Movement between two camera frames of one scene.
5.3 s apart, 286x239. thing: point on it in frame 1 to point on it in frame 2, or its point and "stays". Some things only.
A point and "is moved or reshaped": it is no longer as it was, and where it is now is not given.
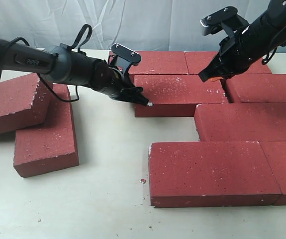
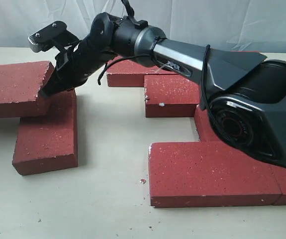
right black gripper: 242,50 to 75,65
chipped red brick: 176,95 is moved or reshaped
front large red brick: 211,174 stays
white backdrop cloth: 166,25 stays
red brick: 16,104 is moved or reshaped
